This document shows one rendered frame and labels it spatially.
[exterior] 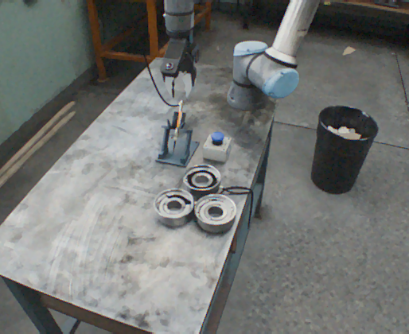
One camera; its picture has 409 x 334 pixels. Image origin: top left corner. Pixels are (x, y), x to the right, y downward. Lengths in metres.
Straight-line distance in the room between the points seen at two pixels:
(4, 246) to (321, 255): 1.48
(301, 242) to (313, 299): 0.34
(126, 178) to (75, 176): 0.16
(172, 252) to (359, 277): 1.23
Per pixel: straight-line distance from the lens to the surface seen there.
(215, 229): 0.95
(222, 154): 1.14
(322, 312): 1.82
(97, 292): 0.90
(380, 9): 4.28
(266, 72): 1.24
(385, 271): 2.06
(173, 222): 0.96
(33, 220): 1.09
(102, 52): 3.29
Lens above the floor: 1.55
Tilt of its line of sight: 41 degrees down
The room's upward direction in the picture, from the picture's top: straight up
